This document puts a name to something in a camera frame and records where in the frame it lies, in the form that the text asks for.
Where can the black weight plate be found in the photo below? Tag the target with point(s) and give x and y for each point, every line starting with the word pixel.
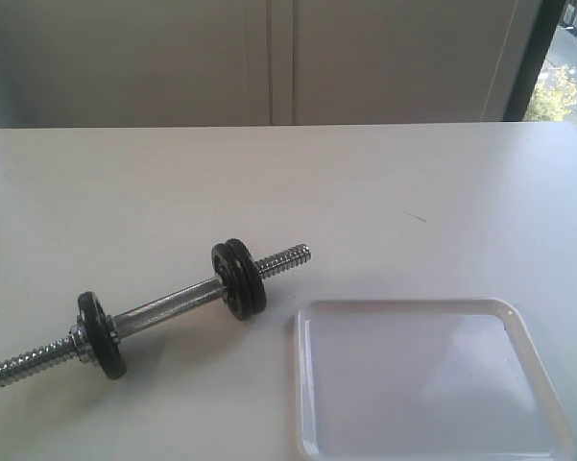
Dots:
pixel 255 280

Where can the chrome threaded dumbbell bar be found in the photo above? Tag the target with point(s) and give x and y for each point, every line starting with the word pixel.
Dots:
pixel 148 315

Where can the black weight plate right end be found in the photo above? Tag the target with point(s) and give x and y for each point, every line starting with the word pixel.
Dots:
pixel 238 295

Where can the black weight plate end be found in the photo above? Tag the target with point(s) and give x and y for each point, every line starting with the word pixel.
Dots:
pixel 238 295
pixel 96 326

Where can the white plastic tray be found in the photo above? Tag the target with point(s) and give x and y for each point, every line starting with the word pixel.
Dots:
pixel 423 380

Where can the black weight plate left end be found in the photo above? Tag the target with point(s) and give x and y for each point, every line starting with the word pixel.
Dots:
pixel 96 326

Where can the chrome collar nut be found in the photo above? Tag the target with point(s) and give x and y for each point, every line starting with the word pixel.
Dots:
pixel 80 344

